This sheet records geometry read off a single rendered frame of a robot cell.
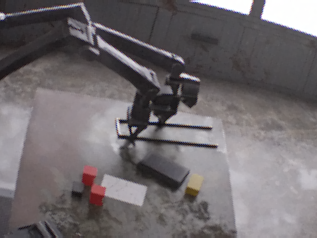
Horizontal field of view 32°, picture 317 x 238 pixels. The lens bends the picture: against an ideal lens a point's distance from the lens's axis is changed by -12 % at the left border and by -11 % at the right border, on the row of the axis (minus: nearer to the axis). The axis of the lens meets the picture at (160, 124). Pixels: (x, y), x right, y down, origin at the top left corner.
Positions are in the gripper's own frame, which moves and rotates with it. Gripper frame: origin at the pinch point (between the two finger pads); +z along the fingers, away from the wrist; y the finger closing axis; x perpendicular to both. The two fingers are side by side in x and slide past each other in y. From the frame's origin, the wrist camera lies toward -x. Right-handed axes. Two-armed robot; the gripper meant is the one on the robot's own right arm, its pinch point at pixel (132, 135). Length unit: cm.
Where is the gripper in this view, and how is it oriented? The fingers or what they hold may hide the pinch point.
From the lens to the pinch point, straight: 222.5
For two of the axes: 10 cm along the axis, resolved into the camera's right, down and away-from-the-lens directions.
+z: -2.3, 7.9, 5.7
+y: -1.2, -6.0, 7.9
